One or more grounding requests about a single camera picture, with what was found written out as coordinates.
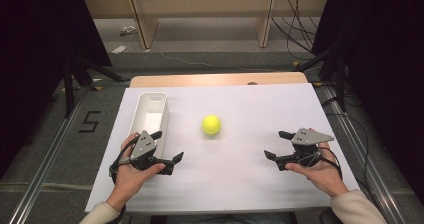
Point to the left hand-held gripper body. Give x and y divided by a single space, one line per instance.
143 145

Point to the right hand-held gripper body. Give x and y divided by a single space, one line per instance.
308 138

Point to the white oblong plastic container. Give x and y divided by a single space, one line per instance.
150 115

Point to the yellow tennis ball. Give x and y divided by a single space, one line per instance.
211 124

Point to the person's left hand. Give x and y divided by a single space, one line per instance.
128 179

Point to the person's right hand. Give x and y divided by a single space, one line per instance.
325 175

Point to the white foam board sheet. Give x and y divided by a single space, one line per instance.
233 170

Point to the black metal stand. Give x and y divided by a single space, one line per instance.
70 84
340 74

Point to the black chair seat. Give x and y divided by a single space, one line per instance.
325 216

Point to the small white floor scrap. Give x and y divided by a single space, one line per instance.
119 49

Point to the dark curtain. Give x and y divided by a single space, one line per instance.
390 67
36 50

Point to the small grey floor device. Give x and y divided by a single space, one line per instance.
128 30

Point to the light wooden bench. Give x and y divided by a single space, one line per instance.
200 4

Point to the aluminium floor rail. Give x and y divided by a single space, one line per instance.
46 164
360 144

